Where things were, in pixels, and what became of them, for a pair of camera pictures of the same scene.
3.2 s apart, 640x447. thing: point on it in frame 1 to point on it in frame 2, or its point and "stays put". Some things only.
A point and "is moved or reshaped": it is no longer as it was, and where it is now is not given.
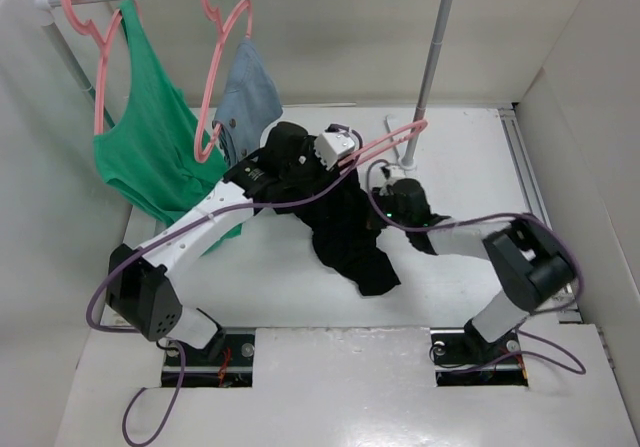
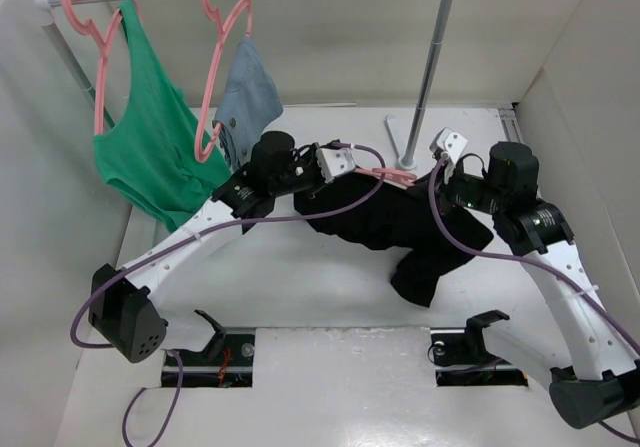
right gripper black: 382,194 to 461,169
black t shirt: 345,225 is moved or reshaped
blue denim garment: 248,105 stays put
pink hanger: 350,156 is moved or reshaped
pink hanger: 222,24 stays put
